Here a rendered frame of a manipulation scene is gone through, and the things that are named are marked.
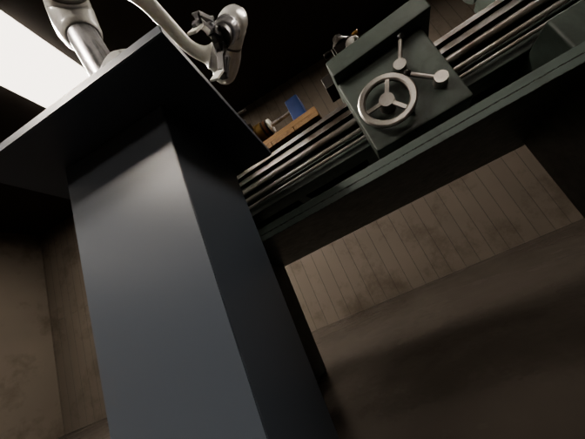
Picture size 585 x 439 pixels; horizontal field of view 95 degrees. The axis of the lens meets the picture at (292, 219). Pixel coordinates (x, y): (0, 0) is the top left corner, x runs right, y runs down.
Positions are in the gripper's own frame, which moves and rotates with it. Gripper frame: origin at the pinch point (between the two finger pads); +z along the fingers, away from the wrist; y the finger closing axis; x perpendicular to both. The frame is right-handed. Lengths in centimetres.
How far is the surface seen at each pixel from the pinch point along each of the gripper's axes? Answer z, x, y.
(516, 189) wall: -130, 184, -215
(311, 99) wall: -257, -22, -145
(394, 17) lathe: -6, 57, -5
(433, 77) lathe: 10, 65, -16
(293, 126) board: 1.3, 21.7, -28.3
